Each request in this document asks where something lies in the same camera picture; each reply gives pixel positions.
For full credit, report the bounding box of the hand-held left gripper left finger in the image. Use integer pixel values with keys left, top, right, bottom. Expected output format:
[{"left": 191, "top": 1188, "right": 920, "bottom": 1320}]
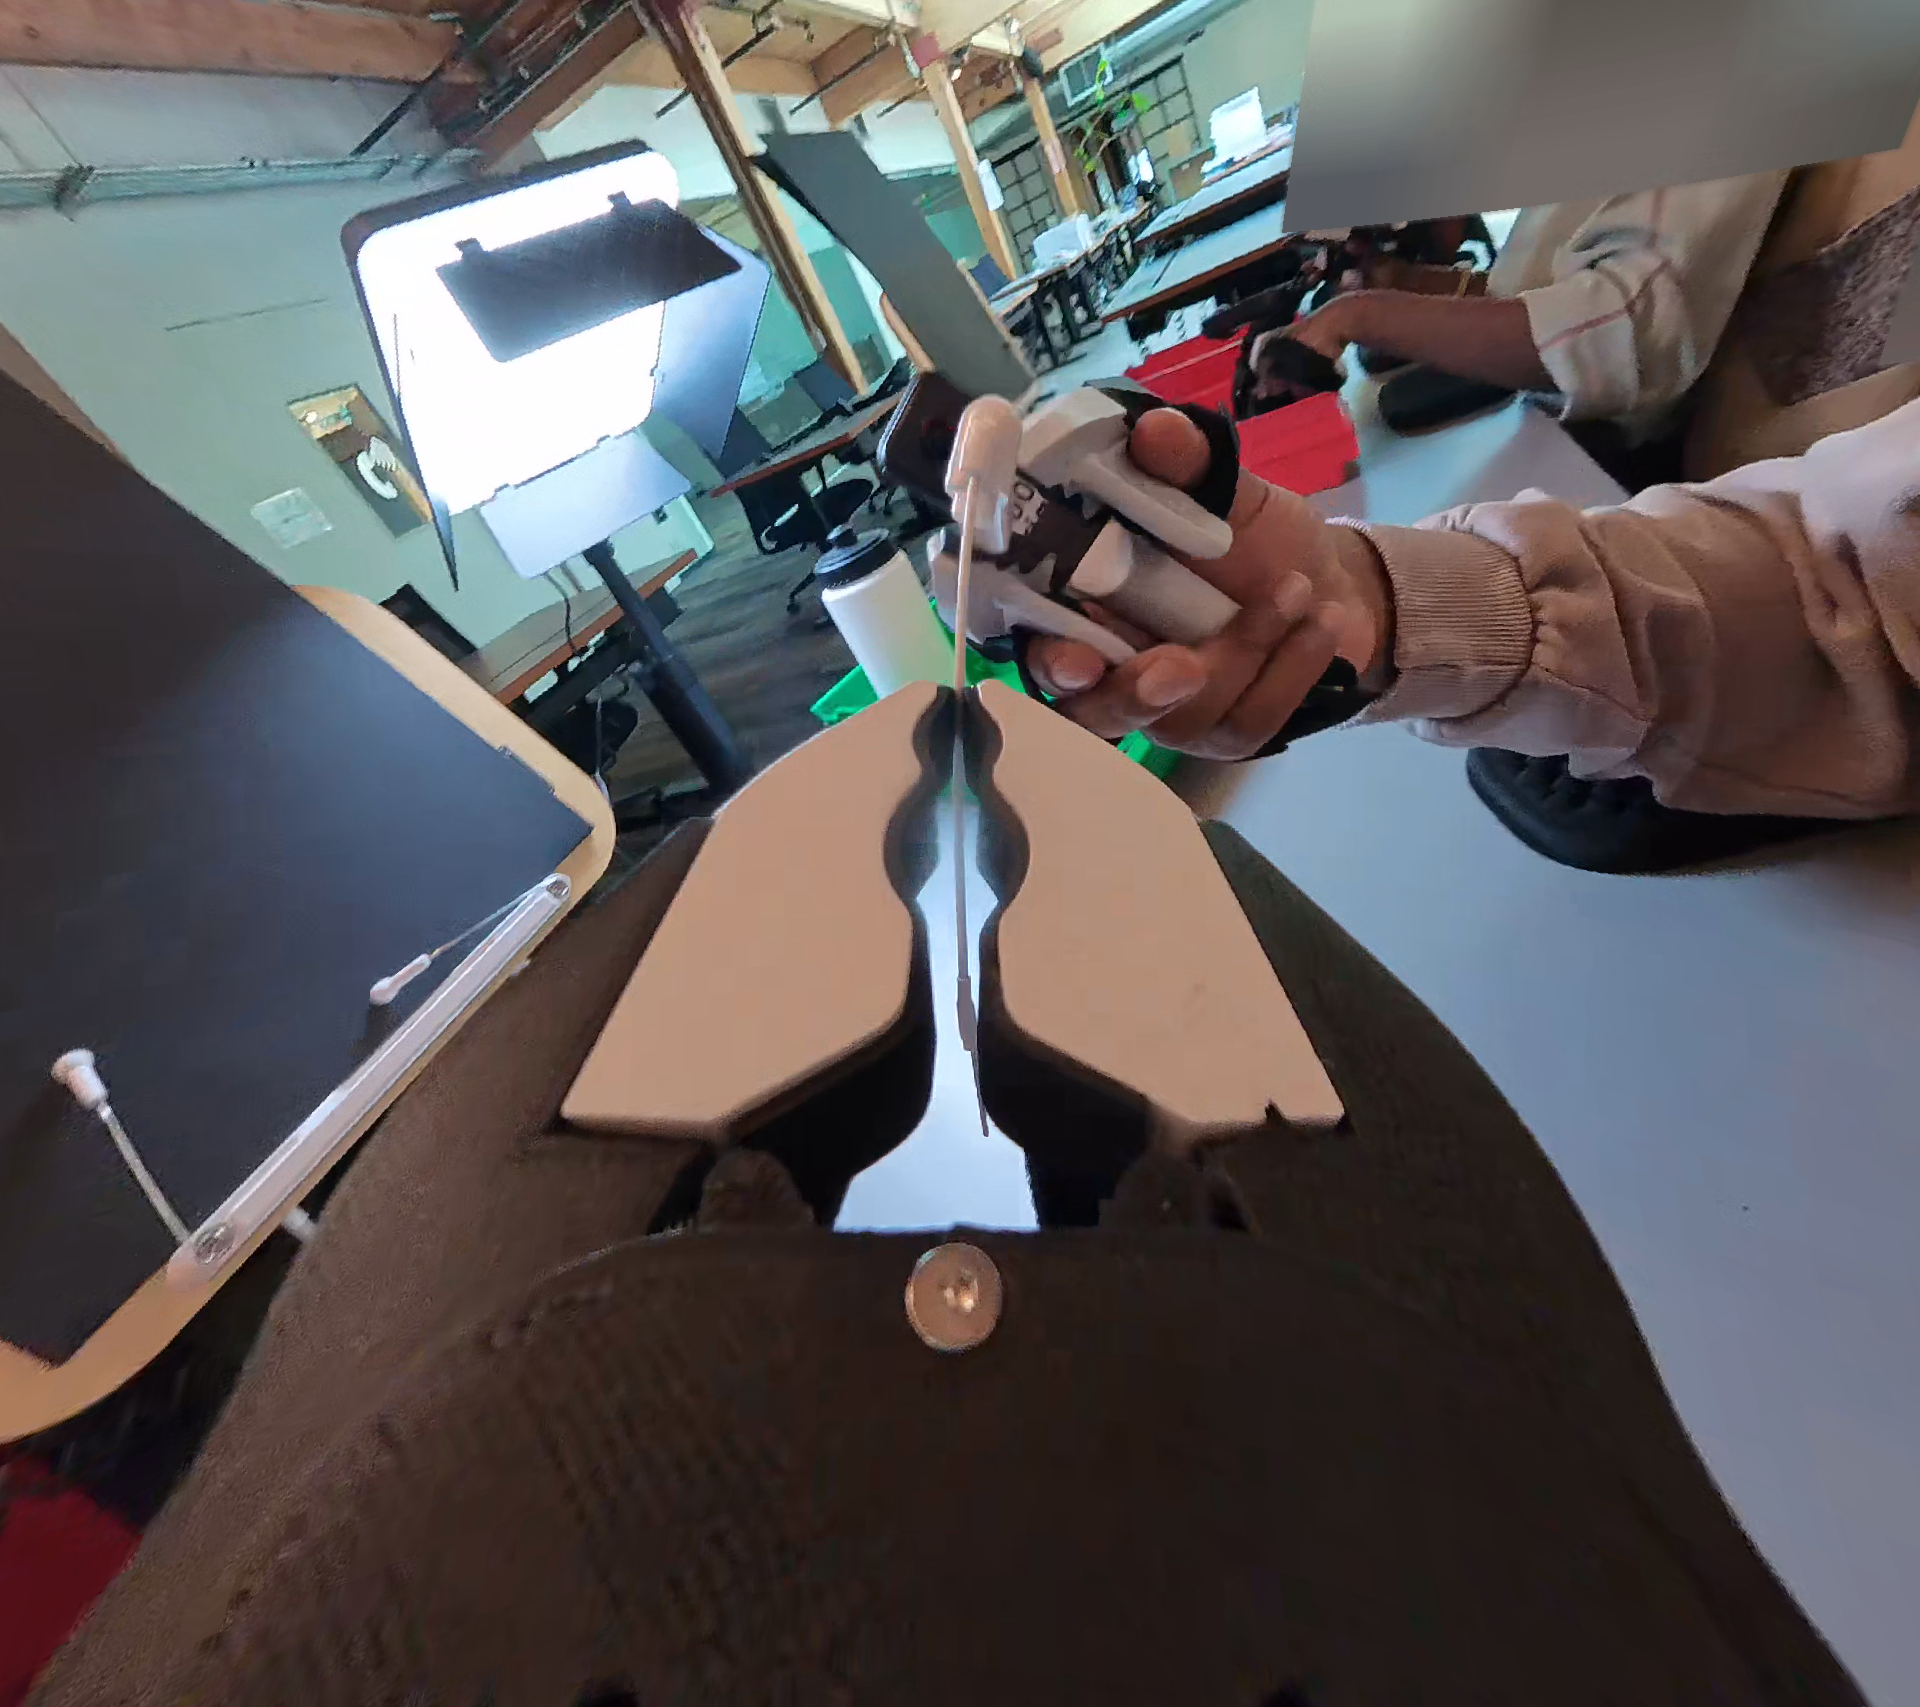
[{"left": 557, "top": 682, "right": 961, "bottom": 1222}]

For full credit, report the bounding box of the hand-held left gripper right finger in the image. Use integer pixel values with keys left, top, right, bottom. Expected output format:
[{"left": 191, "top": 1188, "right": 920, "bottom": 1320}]
[{"left": 966, "top": 682, "right": 1348, "bottom": 1230}]

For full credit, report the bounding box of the white needle probe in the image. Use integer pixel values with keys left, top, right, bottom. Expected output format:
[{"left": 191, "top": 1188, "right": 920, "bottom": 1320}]
[{"left": 941, "top": 394, "right": 1025, "bottom": 1140}]

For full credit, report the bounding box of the person's right forearm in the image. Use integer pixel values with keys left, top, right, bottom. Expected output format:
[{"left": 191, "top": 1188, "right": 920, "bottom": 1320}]
[{"left": 1350, "top": 400, "right": 1920, "bottom": 828}]

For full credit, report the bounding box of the person's right hand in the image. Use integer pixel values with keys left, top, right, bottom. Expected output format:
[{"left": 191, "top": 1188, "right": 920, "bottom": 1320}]
[{"left": 1025, "top": 406, "right": 1399, "bottom": 764}]

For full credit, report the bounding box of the red plastic bin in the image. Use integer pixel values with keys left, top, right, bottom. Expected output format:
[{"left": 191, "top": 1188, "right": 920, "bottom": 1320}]
[{"left": 1122, "top": 330, "right": 1364, "bottom": 498}]

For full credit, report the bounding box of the white water bottle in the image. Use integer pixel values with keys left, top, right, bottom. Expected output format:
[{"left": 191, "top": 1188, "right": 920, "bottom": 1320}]
[{"left": 815, "top": 522, "right": 966, "bottom": 704}]

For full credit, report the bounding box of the green plastic bin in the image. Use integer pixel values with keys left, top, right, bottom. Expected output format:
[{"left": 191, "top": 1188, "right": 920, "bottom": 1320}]
[{"left": 810, "top": 640, "right": 1189, "bottom": 782}]

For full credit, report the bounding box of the black light stand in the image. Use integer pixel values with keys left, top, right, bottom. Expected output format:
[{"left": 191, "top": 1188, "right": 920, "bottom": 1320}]
[{"left": 581, "top": 538, "right": 751, "bottom": 810}]

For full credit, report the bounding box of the black office chair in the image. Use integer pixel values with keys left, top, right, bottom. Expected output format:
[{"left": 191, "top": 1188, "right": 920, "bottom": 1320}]
[{"left": 737, "top": 444, "right": 878, "bottom": 558}]

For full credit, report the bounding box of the long black table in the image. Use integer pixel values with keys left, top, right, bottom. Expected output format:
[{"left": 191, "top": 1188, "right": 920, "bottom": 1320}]
[{"left": 1032, "top": 144, "right": 1295, "bottom": 362}]

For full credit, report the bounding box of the black padded rest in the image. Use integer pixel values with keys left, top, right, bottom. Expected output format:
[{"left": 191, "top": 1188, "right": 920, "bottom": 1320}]
[
  {"left": 1463, "top": 744, "right": 1869, "bottom": 878},
  {"left": 1376, "top": 364, "right": 1520, "bottom": 438}
]

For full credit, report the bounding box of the wooden desk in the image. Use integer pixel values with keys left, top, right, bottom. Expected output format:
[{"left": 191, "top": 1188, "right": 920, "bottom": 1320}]
[{"left": 449, "top": 550, "right": 704, "bottom": 708}]

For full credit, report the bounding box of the dark grey panel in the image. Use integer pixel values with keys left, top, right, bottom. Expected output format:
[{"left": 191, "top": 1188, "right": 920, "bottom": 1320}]
[{"left": 754, "top": 126, "right": 1039, "bottom": 402}]

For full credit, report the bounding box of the green plant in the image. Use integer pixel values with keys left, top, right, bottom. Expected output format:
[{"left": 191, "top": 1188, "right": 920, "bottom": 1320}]
[{"left": 1068, "top": 54, "right": 1153, "bottom": 198}]

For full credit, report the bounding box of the black board with wooden edge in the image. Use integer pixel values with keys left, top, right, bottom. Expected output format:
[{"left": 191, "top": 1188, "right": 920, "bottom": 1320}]
[{"left": 0, "top": 328, "right": 619, "bottom": 1442}]

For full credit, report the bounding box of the studio light panel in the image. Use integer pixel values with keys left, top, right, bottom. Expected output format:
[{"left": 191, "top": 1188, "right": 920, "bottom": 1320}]
[{"left": 339, "top": 138, "right": 775, "bottom": 588}]

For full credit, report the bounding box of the white cord with plug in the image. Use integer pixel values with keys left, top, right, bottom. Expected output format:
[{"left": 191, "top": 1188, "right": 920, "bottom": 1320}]
[{"left": 367, "top": 898, "right": 529, "bottom": 1008}]

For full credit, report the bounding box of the clear plastic rail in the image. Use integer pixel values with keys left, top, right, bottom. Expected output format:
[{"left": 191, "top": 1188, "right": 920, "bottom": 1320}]
[{"left": 164, "top": 874, "right": 575, "bottom": 1292}]

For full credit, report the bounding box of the wooden post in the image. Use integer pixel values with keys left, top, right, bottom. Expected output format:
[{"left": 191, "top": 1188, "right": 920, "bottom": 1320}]
[
  {"left": 912, "top": 40, "right": 1010, "bottom": 240},
  {"left": 642, "top": 0, "right": 875, "bottom": 392}
]

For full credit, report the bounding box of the wall sign with logo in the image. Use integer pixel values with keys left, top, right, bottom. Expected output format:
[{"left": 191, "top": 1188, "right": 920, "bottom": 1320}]
[{"left": 288, "top": 384, "right": 433, "bottom": 540}]

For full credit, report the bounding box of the white peg with cord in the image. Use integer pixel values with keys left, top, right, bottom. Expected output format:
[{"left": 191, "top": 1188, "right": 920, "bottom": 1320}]
[{"left": 50, "top": 1048, "right": 194, "bottom": 1248}]

